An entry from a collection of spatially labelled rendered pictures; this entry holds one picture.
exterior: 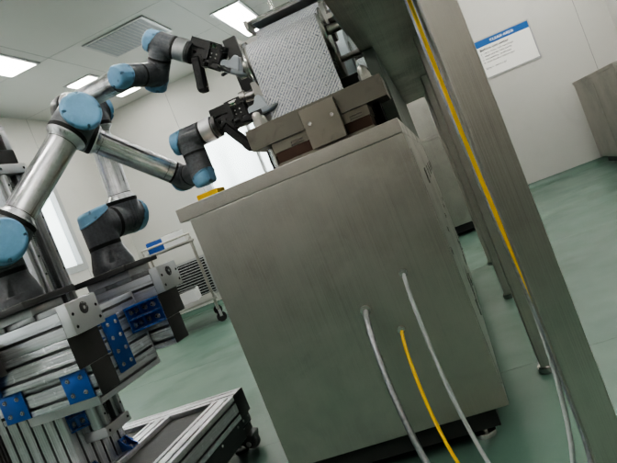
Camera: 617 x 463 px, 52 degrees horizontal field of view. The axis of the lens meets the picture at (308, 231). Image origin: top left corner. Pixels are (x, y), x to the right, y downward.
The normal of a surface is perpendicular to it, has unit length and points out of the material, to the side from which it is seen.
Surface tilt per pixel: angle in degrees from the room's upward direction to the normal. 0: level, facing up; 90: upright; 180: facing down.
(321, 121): 90
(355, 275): 90
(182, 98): 90
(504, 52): 90
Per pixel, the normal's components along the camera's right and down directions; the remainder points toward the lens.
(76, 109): 0.56, -0.28
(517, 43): -0.19, 0.12
